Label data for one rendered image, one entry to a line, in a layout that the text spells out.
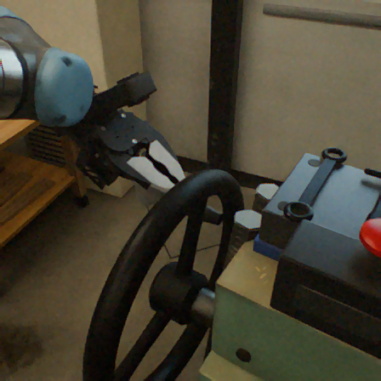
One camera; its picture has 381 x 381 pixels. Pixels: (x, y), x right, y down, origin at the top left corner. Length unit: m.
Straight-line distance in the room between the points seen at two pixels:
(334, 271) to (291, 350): 0.08
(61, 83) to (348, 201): 0.27
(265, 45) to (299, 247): 1.39
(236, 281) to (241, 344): 0.06
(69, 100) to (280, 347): 0.29
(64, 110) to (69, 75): 0.03
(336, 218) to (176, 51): 1.50
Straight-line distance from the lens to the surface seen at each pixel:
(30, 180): 1.79
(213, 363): 0.35
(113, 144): 0.51
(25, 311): 1.55
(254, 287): 0.28
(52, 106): 0.41
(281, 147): 1.75
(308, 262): 0.24
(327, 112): 1.65
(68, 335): 1.45
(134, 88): 0.47
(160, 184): 0.50
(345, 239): 0.26
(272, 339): 0.30
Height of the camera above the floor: 1.18
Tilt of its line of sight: 39 degrees down
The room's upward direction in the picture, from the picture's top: straight up
